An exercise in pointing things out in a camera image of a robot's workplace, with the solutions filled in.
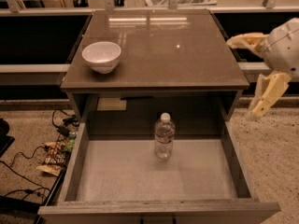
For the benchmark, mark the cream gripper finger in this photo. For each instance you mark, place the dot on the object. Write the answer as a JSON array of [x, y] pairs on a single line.
[[268, 91], [251, 41]]

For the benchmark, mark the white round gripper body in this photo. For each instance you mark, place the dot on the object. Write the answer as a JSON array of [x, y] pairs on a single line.
[[282, 50]]

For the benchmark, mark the clear plastic water bottle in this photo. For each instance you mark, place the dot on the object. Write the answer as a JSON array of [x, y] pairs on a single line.
[[164, 136]]

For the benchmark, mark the grey cabinet with glossy top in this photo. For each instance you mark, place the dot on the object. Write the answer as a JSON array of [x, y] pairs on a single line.
[[161, 51]]

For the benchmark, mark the open grey top drawer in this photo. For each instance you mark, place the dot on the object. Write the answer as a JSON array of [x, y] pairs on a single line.
[[115, 177]]

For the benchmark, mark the green bottle on floor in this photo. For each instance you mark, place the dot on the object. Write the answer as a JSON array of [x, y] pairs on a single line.
[[70, 141]]

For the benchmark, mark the white ceramic bowl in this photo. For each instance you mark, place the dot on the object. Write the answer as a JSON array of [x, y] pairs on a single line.
[[102, 57]]

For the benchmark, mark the black power adapter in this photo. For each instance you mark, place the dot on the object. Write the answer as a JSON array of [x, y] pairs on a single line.
[[63, 131]]

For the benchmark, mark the snack bag on floor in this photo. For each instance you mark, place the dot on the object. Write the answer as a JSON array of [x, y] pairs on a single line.
[[56, 159]]

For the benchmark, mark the black equipment at left edge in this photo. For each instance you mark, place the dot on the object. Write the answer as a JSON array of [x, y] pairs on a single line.
[[5, 139]]

